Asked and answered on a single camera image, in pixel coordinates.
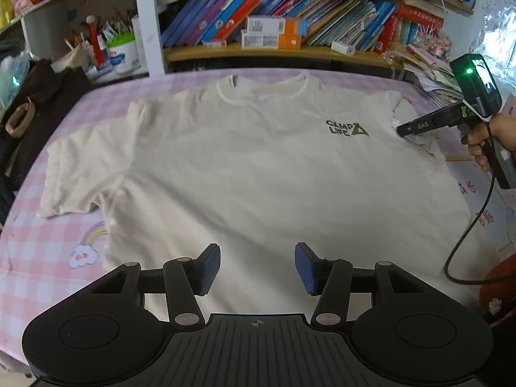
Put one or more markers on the white tub with green lid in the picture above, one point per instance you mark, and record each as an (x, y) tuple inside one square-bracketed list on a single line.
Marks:
[(123, 54)]

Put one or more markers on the orange and white box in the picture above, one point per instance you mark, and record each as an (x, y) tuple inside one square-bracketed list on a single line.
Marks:
[(278, 41), (282, 25)]

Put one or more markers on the white cloth bag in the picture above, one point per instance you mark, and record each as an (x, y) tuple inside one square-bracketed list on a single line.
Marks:
[(76, 58)]

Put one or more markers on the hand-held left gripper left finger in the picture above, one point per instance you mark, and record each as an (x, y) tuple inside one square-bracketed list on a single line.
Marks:
[(211, 268)]

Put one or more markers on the red clothing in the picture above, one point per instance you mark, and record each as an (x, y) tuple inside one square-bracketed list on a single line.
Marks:
[(502, 286)]

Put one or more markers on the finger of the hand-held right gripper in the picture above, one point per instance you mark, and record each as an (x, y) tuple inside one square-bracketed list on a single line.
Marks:
[(405, 129)]

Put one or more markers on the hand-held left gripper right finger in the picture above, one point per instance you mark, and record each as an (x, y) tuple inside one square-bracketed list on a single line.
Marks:
[(306, 268)]

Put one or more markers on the dark bag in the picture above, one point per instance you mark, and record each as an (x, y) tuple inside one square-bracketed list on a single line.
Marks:
[(48, 96)]

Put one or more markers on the white shelf unit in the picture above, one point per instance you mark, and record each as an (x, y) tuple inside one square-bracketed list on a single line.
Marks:
[(147, 20)]

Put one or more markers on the person's right hand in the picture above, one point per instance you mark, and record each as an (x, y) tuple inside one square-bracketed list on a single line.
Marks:
[(504, 129)]

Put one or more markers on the beige hair band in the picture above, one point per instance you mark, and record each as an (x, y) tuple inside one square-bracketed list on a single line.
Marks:
[(14, 125)]

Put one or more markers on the pink checked tablecloth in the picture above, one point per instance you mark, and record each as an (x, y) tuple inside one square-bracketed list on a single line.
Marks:
[(24, 290)]

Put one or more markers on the bunch of pens and brushes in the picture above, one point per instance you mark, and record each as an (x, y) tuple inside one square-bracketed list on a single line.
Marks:
[(117, 28)]

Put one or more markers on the cream t-shirt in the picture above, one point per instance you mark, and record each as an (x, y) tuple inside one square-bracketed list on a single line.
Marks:
[(242, 169)]

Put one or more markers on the small white box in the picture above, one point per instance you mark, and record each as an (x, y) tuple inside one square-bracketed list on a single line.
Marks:
[(343, 47)]

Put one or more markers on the stack of papers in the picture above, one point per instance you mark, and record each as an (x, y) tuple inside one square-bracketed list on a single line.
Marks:
[(431, 74)]

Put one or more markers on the red bottle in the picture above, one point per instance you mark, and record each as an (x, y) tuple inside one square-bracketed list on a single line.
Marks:
[(96, 44)]

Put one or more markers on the clear plastic bag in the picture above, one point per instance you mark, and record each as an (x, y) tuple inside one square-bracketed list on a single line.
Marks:
[(12, 76)]

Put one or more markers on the row of colourful books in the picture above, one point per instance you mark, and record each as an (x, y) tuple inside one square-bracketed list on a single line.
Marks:
[(225, 12)]

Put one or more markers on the wooden bookshelf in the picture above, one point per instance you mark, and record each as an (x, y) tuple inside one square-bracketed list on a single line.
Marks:
[(262, 53)]

